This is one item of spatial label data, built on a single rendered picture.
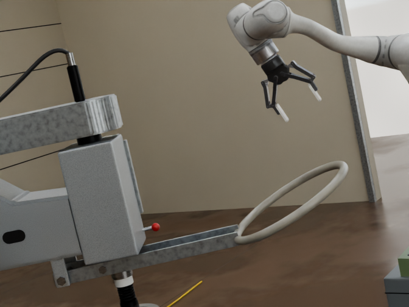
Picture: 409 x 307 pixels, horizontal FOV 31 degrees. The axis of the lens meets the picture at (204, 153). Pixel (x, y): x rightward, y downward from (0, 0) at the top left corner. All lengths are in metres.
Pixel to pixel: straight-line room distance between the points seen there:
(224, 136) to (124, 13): 1.88
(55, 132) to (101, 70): 6.52
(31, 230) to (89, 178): 0.29
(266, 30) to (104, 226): 0.89
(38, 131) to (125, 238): 0.48
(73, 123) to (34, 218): 0.37
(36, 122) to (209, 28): 5.57
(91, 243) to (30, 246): 0.22
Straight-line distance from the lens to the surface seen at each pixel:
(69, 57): 2.68
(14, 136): 2.66
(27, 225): 2.71
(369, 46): 2.70
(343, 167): 2.61
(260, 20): 2.36
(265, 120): 7.86
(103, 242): 2.66
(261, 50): 2.53
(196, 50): 8.19
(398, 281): 2.95
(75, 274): 2.76
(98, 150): 2.59
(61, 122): 2.61
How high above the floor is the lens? 1.79
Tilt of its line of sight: 8 degrees down
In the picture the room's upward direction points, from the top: 12 degrees counter-clockwise
